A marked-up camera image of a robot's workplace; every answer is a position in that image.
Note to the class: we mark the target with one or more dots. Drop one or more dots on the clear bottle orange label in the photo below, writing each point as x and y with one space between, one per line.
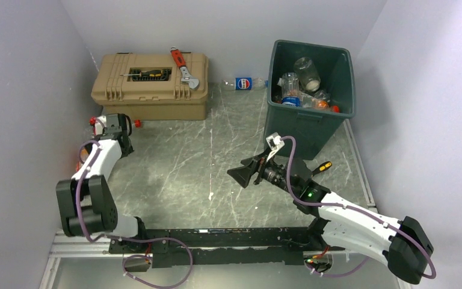
319 101

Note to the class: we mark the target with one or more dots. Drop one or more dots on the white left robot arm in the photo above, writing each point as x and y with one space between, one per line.
87 208

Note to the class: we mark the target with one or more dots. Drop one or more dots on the small clear bottle red cap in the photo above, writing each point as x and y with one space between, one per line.
335 109

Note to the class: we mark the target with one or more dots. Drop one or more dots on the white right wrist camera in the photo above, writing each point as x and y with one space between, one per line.
275 143

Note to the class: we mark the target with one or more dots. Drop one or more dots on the blue Pocari bottle white cap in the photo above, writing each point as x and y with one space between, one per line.
290 89

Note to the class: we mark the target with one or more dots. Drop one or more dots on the black yellow screwdriver in toolbox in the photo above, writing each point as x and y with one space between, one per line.
149 73

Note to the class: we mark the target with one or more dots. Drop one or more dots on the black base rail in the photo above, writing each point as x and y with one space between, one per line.
179 247

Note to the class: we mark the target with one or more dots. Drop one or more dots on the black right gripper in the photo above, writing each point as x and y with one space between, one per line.
242 174

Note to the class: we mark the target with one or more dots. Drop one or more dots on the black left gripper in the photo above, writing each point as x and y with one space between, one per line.
128 152

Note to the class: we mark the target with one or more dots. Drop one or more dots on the black yellow screwdriver on table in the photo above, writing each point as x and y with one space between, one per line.
322 168

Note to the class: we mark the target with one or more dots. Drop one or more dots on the dark green plastic bin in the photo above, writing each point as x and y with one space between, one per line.
311 128

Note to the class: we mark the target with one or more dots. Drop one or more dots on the red handled adjustable wrench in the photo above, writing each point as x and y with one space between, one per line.
186 77

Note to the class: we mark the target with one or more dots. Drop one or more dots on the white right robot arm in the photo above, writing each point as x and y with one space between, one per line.
401 245

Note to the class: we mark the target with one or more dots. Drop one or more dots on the tan plastic toolbox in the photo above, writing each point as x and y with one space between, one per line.
152 98

